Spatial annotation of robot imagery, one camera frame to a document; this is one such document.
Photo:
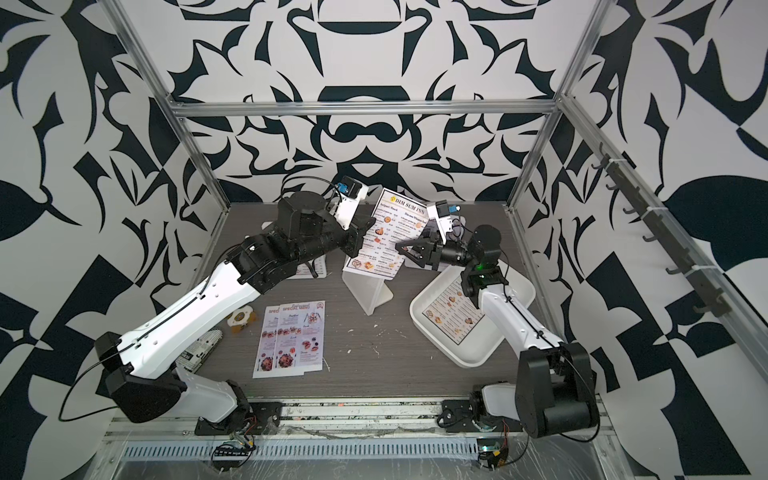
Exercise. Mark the circuit board with wires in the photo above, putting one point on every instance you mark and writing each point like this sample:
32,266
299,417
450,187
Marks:
495,456
237,451

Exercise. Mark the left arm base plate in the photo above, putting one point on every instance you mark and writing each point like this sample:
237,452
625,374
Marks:
259,418

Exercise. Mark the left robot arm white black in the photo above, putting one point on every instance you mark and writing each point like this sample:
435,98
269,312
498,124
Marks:
143,378

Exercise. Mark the wall hook rail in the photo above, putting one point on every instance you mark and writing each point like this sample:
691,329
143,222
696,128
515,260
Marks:
687,260

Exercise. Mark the left circuit board with wires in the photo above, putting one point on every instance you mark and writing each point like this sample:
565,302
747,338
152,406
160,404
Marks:
237,451

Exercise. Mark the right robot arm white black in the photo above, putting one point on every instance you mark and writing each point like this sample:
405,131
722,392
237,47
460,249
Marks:
554,392

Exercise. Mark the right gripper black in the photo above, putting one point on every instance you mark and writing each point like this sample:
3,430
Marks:
440,253

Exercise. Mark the right circuit board with wires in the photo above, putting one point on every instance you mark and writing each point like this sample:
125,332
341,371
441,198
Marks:
495,456

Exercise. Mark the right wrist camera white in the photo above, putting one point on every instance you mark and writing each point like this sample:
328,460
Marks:
443,213

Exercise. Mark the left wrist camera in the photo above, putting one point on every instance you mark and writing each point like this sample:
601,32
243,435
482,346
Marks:
351,193

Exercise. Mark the white plastic tray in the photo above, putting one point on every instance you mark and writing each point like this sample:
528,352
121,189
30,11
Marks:
504,323

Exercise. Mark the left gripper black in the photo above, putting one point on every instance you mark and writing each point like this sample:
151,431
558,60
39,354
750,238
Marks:
353,235

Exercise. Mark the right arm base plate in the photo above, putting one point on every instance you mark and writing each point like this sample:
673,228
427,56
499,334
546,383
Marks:
463,416

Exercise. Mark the pink special menu sheet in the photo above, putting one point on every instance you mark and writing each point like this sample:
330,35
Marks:
300,338

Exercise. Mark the brown white plush toy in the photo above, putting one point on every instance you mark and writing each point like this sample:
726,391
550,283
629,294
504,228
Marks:
241,318

